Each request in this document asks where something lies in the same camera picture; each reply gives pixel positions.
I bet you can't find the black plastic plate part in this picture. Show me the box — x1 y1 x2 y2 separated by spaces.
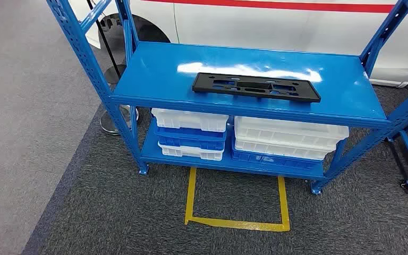
192 72 321 104

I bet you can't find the blue metal shelf rack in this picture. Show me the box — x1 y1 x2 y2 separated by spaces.
45 0 408 196

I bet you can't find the small white plastic bin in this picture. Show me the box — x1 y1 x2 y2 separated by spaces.
150 108 230 133
157 141 225 162

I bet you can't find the small blue plastic bin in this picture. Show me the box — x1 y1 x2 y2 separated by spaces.
154 120 227 151

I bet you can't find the yellow floor tape square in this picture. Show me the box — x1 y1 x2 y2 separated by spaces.
184 167 291 233

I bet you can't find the large white plastic bin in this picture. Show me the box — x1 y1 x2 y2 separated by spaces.
234 138 337 161
234 116 350 149

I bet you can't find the white car with red stripe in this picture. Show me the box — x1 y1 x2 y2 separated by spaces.
68 0 408 89

